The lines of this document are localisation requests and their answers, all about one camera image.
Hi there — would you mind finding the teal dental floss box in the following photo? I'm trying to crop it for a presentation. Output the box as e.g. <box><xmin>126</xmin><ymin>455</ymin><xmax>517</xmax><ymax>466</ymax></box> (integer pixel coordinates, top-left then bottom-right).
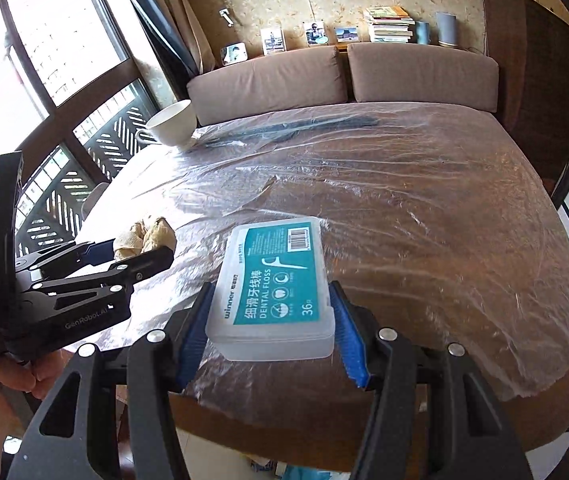
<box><xmin>205</xmin><ymin>217</ymin><xmax>335</xmax><ymax>362</ymax></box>

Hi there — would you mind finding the grey cylinder speaker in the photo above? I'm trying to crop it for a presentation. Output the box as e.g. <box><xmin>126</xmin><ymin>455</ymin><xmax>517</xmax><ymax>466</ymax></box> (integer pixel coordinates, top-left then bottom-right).
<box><xmin>436</xmin><ymin>12</ymin><xmax>459</xmax><ymax>48</ymax></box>

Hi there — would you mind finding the grey chair back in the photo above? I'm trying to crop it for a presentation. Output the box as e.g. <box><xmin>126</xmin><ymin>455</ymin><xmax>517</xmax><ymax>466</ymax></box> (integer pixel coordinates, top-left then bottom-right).
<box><xmin>80</xmin><ymin>182</ymin><xmax>109</xmax><ymax>220</ymax></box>

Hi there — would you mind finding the teal cup on shelf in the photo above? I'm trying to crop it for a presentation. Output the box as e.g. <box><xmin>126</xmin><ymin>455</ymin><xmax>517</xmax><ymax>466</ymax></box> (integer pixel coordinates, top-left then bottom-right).
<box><xmin>415</xmin><ymin>21</ymin><xmax>431</xmax><ymax>44</ymax></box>

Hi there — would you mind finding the teal wrapper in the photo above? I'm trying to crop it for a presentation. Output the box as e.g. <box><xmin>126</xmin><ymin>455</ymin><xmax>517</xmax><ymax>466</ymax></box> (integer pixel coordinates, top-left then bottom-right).
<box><xmin>248</xmin><ymin>455</ymin><xmax>350</xmax><ymax>480</ymax></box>

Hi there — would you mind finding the white ceramic teacup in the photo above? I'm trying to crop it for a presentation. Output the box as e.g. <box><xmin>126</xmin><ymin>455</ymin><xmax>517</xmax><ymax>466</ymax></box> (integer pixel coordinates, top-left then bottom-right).
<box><xmin>135</xmin><ymin>100</ymin><xmax>198</xmax><ymax>151</ymax></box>

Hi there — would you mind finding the leftmost photo frame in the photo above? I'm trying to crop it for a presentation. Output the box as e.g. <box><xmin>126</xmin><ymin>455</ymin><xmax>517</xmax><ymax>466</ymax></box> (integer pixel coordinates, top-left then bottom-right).
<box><xmin>220</xmin><ymin>42</ymin><xmax>249</xmax><ymax>66</ymax></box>

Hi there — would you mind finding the photo frame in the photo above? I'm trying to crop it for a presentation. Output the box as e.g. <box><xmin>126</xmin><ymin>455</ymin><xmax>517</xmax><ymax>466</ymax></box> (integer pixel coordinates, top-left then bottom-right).
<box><xmin>303</xmin><ymin>21</ymin><xmax>329</xmax><ymax>47</ymax></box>
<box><xmin>220</xmin><ymin>42</ymin><xmax>249</xmax><ymax>66</ymax></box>
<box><xmin>334</xmin><ymin>26</ymin><xmax>359</xmax><ymax>44</ymax></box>
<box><xmin>260</xmin><ymin>25</ymin><xmax>286</xmax><ymax>56</ymax></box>

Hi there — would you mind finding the dark wooden cabinet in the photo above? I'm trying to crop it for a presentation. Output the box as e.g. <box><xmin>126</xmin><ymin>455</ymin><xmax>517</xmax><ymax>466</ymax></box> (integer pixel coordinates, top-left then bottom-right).
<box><xmin>483</xmin><ymin>0</ymin><xmax>569</xmax><ymax>181</ymax></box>

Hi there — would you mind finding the chrome wall hook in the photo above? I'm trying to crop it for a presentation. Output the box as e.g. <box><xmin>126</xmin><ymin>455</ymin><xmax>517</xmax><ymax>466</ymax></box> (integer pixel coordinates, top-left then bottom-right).
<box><xmin>218</xmin><ymin>8</ymin><xmax>234</xmax><ymax>27</ymax></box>

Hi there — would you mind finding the stack of books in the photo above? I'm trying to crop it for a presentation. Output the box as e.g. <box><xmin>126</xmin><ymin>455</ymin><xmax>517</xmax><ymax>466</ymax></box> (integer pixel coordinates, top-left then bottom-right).
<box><xmin>363</xmin><ymin>6</ymin><xmax>415</xmax><ymax>44</ymax></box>

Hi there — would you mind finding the brown sofa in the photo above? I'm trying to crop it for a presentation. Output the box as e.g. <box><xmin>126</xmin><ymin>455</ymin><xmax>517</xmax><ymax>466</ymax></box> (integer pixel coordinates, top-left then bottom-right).
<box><xmin>188</xmin><ymin>42</ymin><xmax>499</xmax><ymax>126</ymax></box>

